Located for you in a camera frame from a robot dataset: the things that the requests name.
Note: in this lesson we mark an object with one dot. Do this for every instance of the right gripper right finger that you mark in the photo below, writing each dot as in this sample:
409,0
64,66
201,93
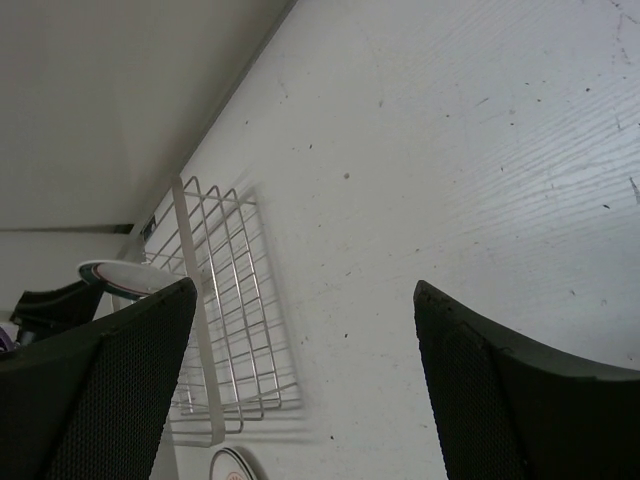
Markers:
509,407

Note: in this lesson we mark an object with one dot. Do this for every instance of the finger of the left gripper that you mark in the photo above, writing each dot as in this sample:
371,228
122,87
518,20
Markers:
42,315

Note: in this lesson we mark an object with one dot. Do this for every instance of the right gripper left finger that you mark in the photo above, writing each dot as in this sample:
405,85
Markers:
91,403

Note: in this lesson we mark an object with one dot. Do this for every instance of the green rimmed back plate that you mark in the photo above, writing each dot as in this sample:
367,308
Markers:
127,280

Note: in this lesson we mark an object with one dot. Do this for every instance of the orange sunburst plate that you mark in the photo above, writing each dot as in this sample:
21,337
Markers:
228,464

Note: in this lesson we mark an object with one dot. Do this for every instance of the wire dish rack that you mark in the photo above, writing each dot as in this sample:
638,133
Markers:
238,373

